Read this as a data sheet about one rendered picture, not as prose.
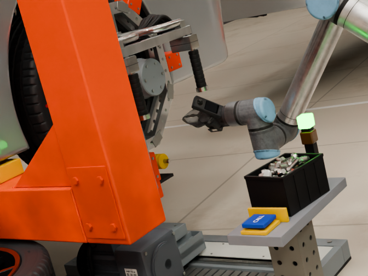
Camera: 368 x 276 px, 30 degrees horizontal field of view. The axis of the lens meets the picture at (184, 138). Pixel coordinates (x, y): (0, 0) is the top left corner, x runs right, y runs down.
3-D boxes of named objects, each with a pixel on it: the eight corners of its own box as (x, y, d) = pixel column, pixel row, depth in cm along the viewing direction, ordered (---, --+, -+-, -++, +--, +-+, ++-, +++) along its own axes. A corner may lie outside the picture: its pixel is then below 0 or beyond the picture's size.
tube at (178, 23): (144, 35, 252) (137, 6, 249) (186, 27, 240) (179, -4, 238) (113, 45, 238) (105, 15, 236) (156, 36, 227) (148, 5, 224)
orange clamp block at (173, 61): (154, 74, 266) (168, 69, 273) (170, 72, 261) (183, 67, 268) (150, 57, 264) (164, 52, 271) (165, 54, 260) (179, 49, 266)
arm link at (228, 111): (231, 118, 241) (236, 94, 245) (219, 119, 244) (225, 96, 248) (245, 130, 247) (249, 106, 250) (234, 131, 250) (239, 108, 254)
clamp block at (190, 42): (179, 50, 246) (176, 35, 245) (200, 46, 240) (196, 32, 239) (171, 53, 242) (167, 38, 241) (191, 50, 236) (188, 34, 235)
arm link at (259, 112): (267, 127, 235) (260, 99, 233) (237, 131, 243) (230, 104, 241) (280, 119, 242) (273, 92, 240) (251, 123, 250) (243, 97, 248)
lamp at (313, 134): (307, 141, 213) (304, 128, 212) (318, 140, 211) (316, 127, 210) (301, 145, 210) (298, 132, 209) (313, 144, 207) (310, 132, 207)
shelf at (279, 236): (298, 187, 220) (295, 178, 219) (347, 185, 210) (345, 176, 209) (228, 245, 187) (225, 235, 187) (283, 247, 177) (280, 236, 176)
